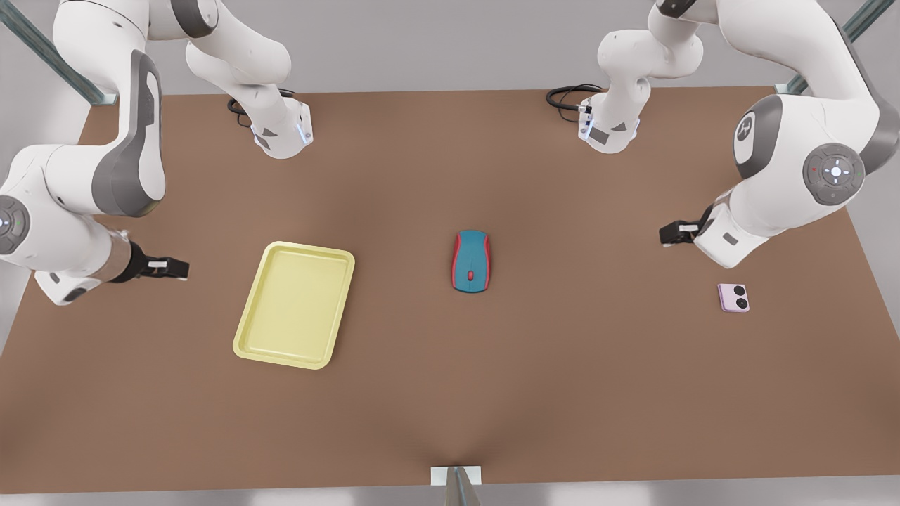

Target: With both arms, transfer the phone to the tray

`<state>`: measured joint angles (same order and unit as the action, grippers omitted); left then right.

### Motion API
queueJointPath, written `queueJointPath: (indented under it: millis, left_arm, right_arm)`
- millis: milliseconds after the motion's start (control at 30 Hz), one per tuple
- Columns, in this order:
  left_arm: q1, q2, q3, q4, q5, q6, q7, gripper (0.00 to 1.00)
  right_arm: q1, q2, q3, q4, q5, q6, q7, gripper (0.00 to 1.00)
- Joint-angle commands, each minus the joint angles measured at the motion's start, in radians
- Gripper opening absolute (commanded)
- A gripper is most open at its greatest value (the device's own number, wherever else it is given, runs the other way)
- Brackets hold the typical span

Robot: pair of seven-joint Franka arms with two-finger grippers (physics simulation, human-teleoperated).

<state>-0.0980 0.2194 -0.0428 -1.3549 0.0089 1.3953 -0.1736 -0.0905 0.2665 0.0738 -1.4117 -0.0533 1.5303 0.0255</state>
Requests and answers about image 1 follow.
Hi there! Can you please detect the pink flip phone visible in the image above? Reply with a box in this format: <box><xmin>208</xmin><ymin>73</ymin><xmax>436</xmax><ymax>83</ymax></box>
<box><xmin>717</xmin><ymin>283</ymin><xmax>750</xmax><ymax>313</ymax></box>

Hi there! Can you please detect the teal and red computer mouse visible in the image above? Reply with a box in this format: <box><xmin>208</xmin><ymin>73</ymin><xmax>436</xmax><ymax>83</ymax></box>
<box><xmin>451</xmin><ymin>230</ymin><xmax>492</xmax><ymax>293</ymax></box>

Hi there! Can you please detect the black cable loop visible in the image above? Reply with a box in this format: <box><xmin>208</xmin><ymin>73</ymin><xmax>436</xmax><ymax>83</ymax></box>
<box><xmin>546</xmin><ymin>84</ymin><xmax>607</xmax><ymax>124</ymax></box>
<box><xmin>227</xmin><ymin>88</ymin><xmax>297</xmax><ymax>129</ymax></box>

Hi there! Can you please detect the pale yellow tray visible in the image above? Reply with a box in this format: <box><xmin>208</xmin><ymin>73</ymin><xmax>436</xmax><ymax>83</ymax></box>
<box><xmin>233</xmin><ymin>241</ymin><xmax>356</xmax><ymax>370</ymax></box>

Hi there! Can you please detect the silver frame post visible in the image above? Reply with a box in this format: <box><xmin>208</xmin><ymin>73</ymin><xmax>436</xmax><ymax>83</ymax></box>
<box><xmin>775</xmin><ymin>0</ymin><xmax>900</xmax><ymax>96</ymax></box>
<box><xmin>0</xmin><ymin>0</ymin><xmax>118</xmax><ymax>106</ymax></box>
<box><xmin>430</xmin><ymin>465</ymin><xmax>483</xmax><ymax>506</ymax></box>

